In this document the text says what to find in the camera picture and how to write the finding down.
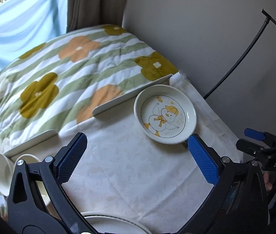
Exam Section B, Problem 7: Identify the cream patterned tablecloth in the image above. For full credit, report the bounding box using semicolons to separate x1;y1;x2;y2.
11;71;244;234

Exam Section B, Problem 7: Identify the cream duck bowl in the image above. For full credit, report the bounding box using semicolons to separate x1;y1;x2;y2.
14;154;51;207

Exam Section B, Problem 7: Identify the white table rail left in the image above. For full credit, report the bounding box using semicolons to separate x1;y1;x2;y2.
4;129;58;157

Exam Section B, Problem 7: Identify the white duck picture plate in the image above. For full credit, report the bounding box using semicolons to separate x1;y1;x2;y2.
134;85;197;145

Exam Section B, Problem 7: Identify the grey-brown drape curtain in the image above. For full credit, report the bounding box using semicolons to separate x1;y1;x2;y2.
67;0;126;32

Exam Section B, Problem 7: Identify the large cream plate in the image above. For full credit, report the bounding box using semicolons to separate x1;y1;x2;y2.
81;212;152;234

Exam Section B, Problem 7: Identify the black thin cable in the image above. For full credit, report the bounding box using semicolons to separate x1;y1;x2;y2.
203;8;276;100

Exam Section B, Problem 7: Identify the white table rail right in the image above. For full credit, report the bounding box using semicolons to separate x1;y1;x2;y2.
92;74;173;117

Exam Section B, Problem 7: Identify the floral striped bed quilt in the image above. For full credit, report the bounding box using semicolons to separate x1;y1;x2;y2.
0;25;177;219

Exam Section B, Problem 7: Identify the light blue sheer curtain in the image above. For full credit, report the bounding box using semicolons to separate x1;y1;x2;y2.
0;0;68;72

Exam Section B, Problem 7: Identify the white table rail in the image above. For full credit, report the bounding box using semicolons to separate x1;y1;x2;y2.
4;129;58;157
92;74;173;117

